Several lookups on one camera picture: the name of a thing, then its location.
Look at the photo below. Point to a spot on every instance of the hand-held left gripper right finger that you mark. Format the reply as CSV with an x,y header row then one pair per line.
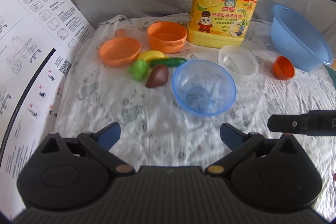
x,y
231,136

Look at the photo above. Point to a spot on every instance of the white printed cardboard box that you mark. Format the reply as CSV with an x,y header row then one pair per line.
x,y
29,56

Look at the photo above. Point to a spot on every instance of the large blue plastic basin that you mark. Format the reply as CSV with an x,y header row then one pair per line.
x,y
299,35

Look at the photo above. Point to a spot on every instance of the yellow detergent pump bottle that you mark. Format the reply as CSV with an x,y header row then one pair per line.
x,y
223,14

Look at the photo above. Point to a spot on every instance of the white cat-print blanket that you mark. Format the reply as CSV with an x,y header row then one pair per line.
x,y
147,119

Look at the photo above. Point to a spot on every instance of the orange toy pan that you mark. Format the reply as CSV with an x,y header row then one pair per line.
x,y
119,52

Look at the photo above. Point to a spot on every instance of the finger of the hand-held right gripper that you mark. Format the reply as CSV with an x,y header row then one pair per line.
x,y
287,123

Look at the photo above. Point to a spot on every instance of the orange toy pot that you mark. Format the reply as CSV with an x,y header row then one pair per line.
x,y
166,36

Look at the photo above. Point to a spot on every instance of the brown toy vegetable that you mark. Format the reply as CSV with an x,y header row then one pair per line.
x,y
157,77

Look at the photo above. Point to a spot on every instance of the clear plastic bowl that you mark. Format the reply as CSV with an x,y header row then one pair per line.
x,y
237,62

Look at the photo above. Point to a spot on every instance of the green toy cucumber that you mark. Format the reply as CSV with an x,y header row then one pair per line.
x,y
168,62

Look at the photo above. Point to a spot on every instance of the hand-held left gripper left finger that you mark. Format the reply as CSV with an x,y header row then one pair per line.
x,y
109,134

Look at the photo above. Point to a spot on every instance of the transparent blue bowl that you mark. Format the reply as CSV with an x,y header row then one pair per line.
x,y
203,87

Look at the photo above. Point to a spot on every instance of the small orange bowl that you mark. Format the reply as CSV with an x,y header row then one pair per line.
x,y
283,67

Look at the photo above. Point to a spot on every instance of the yellow toy banana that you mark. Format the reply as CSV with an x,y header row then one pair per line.
x,y
149,55

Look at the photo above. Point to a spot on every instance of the green toy vegetable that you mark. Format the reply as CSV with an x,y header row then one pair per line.
x,y
138,70

